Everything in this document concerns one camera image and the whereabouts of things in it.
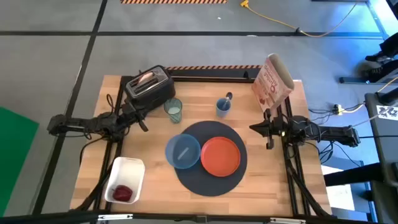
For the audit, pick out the green floor mat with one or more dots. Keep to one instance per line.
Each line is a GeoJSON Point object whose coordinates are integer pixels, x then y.
{"type": "Point", "coordinates": [15, 155]}

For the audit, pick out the dark grey labelled cabinet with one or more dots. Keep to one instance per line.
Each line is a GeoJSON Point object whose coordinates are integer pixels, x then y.
{"type": "Point", "coordinates": [385, 155]}

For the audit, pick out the orange plate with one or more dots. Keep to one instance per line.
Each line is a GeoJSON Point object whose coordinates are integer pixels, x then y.
{"type": "Point", "coordinates": [220, 157]}

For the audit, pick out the blue bowl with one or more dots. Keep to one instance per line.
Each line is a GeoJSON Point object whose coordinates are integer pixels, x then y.
{"type": "Point", "coordinates": [174, 155]}

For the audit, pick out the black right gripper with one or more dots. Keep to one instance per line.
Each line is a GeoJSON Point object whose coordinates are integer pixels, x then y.
{"type": "Point", "coordinates": [275, 127]}

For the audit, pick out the red apple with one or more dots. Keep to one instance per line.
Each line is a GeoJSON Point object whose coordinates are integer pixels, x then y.
{"type": "Point", "coordinates": [122, 193]}

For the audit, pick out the white plastic bin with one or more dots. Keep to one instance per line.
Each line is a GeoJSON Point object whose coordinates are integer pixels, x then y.
{"type": "Point", "coordinates": [127, 171]}

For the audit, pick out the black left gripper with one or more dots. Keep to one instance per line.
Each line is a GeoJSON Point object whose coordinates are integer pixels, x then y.
{"type": "Point", "coordinates": [135, 112]}

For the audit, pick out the black two-slot toaster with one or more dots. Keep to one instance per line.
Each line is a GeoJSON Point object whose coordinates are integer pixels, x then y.
{"type": "Point", "coordinates": [155, 90]}

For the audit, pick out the yellow-white power plug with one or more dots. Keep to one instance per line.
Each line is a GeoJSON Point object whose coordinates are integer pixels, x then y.
{"type": "Point", "coordinates": [337, 109]}

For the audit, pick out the metal spoon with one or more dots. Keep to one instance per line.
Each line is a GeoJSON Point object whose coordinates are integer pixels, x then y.
{"type": "Point", "coordinates": [229, 96]}

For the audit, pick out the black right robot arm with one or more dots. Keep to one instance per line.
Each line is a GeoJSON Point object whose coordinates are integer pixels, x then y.
{"type": "Point", "coordinates": [335, 133]}

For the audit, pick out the round dark woven placemat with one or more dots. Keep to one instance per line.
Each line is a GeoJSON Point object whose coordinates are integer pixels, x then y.
{"type": "Point", "coordinates": [211, 186]}

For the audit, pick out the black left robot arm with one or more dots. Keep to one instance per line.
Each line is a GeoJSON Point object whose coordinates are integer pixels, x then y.
{"type": "Point", "coordinates": [77, 124]}

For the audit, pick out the black chair base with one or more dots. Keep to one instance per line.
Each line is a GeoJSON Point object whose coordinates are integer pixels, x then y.
{"type": "Point", "coordinates": [382, 71]}

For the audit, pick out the black table frame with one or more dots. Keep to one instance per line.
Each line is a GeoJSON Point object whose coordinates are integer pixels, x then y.
{"type": "Point", "coordinates": [211, 79]}

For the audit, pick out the teal drinking glass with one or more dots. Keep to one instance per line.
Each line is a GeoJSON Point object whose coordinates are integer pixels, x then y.
{"type": "Point", "coordinates": [173, 110]}

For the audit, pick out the bread slice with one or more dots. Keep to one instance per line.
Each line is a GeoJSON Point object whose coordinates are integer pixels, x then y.
{"type": "Point", "coordinates": [145, 77]}

